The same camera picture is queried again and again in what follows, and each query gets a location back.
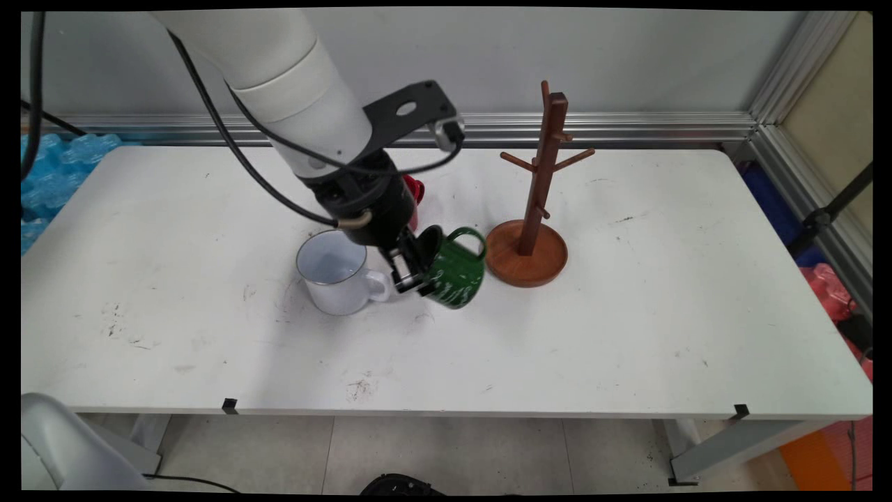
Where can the aluminium corner frame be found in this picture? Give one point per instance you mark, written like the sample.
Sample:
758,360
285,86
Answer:
787,77

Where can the blue bubble wrap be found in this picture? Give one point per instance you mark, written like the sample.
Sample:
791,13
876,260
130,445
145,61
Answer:
49,174

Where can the black tape piece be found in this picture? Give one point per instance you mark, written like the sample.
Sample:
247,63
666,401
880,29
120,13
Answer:
741,412
230,406

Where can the black object on floor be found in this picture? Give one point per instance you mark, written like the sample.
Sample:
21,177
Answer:
401,484

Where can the orange floor object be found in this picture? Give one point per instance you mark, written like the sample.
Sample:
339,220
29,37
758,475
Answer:
812,464

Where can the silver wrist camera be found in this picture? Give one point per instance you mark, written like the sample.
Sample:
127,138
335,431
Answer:
448,132

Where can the black tripod stand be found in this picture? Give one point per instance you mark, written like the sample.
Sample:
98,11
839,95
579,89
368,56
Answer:
819,219

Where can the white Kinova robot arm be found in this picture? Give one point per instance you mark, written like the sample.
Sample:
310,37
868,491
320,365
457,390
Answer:
279,70

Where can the white enamel mug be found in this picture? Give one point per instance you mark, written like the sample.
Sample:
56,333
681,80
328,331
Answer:
334,293

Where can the black camera mounting bracket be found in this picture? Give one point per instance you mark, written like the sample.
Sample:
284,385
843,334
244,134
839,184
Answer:
425,97

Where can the blue box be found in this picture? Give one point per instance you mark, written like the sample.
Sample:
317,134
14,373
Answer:
766,199

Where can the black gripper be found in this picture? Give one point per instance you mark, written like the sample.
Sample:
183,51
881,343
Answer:
369,202

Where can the wooden mug tree stand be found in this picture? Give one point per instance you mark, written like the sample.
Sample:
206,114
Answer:
526,268

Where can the grey table leg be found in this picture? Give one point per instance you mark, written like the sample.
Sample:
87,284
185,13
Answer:
150,432
725,446

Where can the green enamel mug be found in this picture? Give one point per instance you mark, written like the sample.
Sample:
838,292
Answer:
456,279

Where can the red enamel mug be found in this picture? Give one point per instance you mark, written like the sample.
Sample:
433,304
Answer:
416,192

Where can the aluminium rail along wall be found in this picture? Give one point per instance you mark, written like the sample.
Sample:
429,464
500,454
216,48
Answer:
627,129

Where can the white plastic chair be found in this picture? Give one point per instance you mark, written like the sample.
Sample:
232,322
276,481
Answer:
56,439

